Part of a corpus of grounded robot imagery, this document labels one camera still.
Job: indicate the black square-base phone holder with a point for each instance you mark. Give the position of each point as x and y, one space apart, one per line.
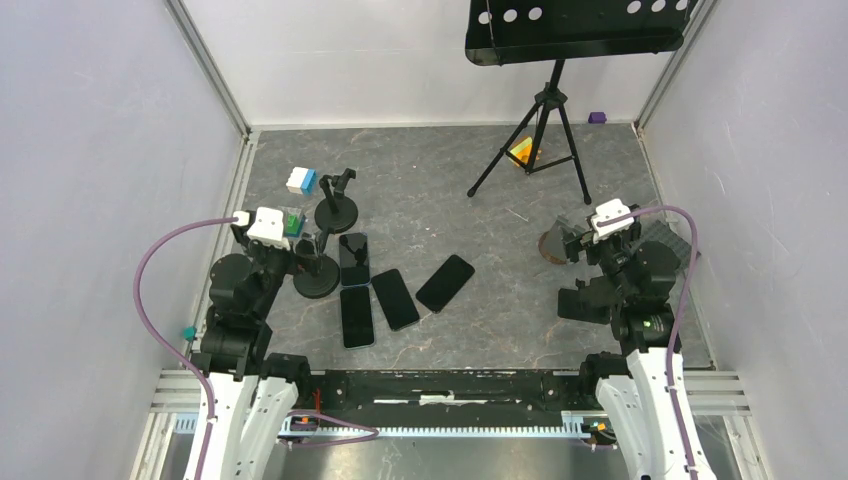
592 302

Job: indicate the black music stand tripod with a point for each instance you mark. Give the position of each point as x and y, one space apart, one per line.
517 32

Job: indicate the purple block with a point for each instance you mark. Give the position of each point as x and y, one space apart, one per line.
597 117

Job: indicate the far black phone stand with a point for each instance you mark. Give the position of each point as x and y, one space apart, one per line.
336 212

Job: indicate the green white blue blocks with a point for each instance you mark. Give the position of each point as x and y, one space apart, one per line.
294 221

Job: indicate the blue-edged black smartphone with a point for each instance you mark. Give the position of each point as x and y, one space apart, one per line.
354 260

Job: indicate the black round-base phone stand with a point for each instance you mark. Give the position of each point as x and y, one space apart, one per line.
318 275

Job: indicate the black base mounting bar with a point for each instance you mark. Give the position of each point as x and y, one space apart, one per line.
448 398

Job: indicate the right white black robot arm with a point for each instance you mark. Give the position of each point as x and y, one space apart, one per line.
641 389

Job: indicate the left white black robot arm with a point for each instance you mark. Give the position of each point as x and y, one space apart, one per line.
246 392

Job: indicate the teal clip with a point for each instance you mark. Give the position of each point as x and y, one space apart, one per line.
189 334

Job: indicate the orange yellow block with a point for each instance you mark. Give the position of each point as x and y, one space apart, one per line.
520 151

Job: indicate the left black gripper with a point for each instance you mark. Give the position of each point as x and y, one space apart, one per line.
294 262

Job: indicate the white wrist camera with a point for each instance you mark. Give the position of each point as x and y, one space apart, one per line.
264 225
609 218

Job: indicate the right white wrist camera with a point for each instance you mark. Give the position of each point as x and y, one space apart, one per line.
609 218

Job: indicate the white and blue blocks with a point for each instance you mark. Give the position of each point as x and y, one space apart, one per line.
301 181

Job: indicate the grey studded baseplate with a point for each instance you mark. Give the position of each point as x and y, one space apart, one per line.
660 232

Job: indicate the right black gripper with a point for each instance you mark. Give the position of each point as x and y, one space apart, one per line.
584 240

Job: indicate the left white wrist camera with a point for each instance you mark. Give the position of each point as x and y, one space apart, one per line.
264 225

